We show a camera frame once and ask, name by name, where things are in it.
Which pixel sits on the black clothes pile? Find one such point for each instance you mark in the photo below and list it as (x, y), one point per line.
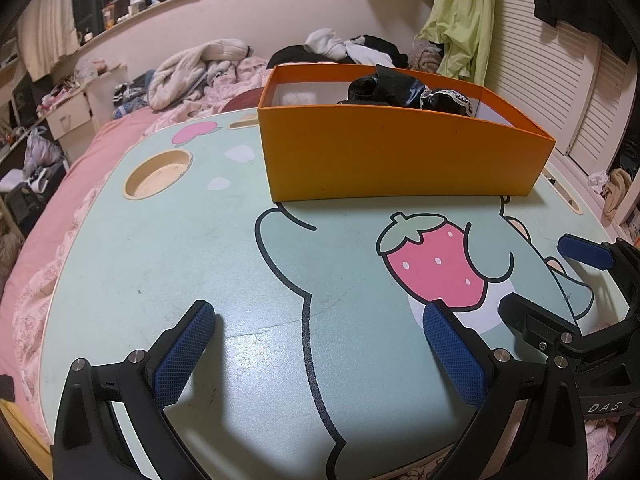
(292, 55)

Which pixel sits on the black hanging garment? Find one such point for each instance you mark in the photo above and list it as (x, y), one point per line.
(575, 0)

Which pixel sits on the white jar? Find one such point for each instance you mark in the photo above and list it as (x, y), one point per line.
(135, 4)

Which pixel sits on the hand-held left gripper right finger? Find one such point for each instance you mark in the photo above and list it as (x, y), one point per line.
(455, 355)

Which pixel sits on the grey bag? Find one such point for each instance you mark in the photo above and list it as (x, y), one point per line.
(40, 152)

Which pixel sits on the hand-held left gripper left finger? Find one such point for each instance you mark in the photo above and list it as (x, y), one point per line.
(182, 355)

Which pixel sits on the beige clothes heap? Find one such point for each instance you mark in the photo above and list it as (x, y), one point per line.
(617, 190)

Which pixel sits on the cream curtain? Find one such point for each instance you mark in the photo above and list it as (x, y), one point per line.
(50, 15)

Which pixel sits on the pink rose print blanket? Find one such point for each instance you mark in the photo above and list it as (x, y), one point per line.
(90, 170)

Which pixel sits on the orange tinted cup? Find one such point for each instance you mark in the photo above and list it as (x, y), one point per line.
(108, 16)

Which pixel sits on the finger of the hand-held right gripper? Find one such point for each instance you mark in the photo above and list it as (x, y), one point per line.
(582, 251)
(532, 317)

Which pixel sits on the white hoodie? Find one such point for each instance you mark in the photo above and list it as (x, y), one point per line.
(325, 42)

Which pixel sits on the orange cardboard box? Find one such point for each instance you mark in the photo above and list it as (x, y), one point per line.
(400, 155)

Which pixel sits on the beige fleece garment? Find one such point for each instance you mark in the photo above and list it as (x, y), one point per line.
(185, 72)

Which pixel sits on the pink floral quilt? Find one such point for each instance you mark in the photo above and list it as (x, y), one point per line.
(240, 80)

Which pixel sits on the light green hanging garment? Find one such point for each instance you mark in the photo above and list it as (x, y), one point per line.
(462, 15)

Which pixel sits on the white garment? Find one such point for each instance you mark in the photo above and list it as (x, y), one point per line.
(360, 51)

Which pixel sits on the small white drawer cabinet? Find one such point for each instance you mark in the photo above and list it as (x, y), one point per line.
(70, 115)

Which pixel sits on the white louvered closet doors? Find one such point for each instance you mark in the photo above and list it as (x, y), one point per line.
(555, 80)

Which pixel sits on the mint green printed desktop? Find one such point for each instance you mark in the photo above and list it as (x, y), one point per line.
(200, 240)

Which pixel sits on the black lace trimmed cloth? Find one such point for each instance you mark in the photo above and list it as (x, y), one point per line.
(385, 87)

